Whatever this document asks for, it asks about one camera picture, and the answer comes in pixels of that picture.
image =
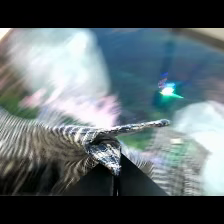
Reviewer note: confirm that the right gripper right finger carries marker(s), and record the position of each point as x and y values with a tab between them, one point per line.
136	183

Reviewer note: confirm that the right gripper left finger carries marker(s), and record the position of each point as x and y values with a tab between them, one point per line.
96	185

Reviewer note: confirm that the checked shirt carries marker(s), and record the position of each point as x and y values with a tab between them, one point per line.
50	143

